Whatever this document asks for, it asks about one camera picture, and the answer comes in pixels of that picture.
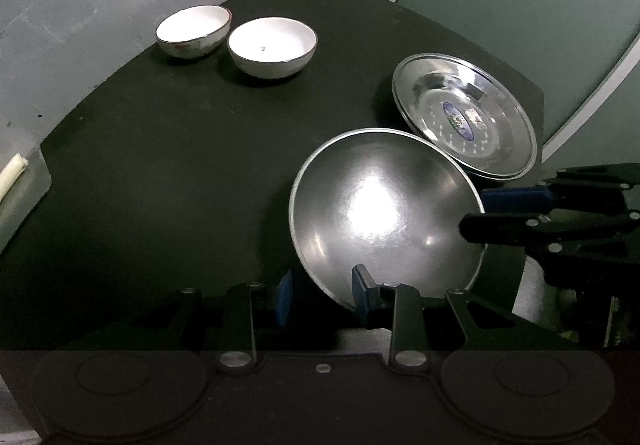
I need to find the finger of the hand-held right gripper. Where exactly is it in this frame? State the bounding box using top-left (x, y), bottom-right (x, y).
top-left (459, 210), bottom-right (640, 253)
top-left (482, 164), bottom-right (640, 214)

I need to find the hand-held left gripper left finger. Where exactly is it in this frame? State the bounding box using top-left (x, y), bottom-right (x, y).
top-left (65, 269), bottom-right (295, 371)

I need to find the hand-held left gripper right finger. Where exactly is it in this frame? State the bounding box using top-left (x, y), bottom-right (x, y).
top-left (351, 265), bottom-right (587, 371)

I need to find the stainless steel bowl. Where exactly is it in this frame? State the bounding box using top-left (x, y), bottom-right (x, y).
top-left (288, 127), bottom-right (487, 313)

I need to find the stainless steel plate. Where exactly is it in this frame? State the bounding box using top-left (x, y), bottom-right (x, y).
top-left (391, 53), bottom-right (539, 182)

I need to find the white ceramic bowl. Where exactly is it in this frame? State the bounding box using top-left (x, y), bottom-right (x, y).
top-left (155, 5), bottom-right (233, 62)
top-left (227, 17), bottom-right (319, 79)

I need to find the green door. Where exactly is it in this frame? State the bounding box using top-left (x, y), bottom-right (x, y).
top-left (395, 0), bottom-right (640, 160)

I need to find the white cylindrical stick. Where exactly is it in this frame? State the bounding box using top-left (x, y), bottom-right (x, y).
top-left (0, 153), bottom-right (26, 203)

